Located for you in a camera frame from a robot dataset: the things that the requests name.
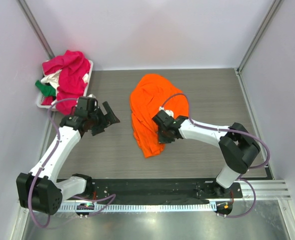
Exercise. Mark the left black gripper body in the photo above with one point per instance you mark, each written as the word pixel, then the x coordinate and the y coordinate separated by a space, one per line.
pixel 96 117

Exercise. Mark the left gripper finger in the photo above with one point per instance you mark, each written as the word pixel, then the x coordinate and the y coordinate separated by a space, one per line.
pixel 98 128
pixel 110 117

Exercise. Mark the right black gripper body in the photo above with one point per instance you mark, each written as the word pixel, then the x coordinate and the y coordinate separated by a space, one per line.
pixel 163 137

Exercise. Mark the orange t shirt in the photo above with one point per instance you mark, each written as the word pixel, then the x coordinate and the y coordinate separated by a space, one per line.
pixel 150 93

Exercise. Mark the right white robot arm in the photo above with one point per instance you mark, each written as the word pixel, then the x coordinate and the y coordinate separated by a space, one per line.
pixel 237 147

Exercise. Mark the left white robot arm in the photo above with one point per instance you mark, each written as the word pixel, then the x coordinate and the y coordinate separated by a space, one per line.
pixel 39 189

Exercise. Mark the green t shirt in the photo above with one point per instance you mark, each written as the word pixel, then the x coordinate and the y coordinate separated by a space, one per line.
pixel 46 90

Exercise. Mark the white laundry basket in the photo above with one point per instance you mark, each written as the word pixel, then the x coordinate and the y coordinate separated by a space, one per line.
pixel 40 97

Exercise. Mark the white t shirt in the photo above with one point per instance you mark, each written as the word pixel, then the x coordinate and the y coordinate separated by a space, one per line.
pixel 52 79

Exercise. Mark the pink t shirt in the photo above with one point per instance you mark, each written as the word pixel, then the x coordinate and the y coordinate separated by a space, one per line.
pixel 74 68

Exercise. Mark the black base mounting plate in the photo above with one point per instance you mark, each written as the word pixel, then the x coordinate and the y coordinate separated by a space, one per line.
pixel 161 191

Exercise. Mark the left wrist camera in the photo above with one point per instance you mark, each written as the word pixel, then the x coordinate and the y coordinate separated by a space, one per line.
pixel 87 103

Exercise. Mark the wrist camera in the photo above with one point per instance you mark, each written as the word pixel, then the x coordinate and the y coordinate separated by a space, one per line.
pixel 167 111
pixel 87 103

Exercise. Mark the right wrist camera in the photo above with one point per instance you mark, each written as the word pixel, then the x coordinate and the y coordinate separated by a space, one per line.
pixel 167 111

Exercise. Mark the white slotted cable duct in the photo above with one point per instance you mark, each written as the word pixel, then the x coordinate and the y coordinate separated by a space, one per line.
pixel 86 207

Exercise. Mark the right aluminium frame post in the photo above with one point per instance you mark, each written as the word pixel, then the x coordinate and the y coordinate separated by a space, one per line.
pixel 272 11

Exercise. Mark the aluminium frame post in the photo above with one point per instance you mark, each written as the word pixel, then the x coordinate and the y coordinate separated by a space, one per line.
pixel 272 11
pixel 36 28

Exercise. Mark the aluminium rail profile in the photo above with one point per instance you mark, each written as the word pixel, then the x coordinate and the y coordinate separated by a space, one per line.
pixel 265 190

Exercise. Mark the left aluminium frame post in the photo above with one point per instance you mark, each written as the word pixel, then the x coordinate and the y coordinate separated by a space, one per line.
pixel 36 28

